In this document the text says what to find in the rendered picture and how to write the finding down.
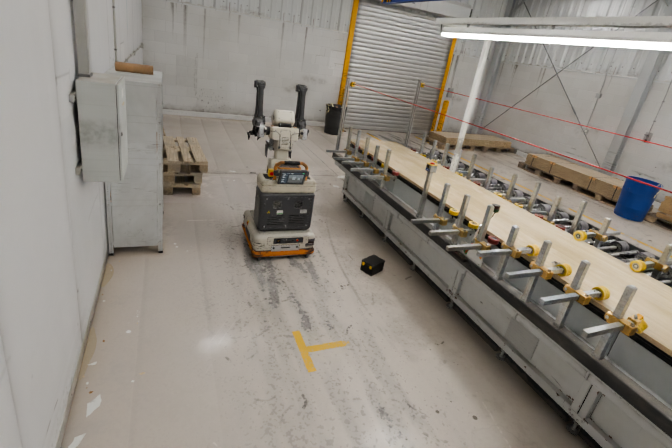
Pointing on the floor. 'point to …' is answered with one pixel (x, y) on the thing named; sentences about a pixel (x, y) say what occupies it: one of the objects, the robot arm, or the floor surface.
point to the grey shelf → (139, 167)
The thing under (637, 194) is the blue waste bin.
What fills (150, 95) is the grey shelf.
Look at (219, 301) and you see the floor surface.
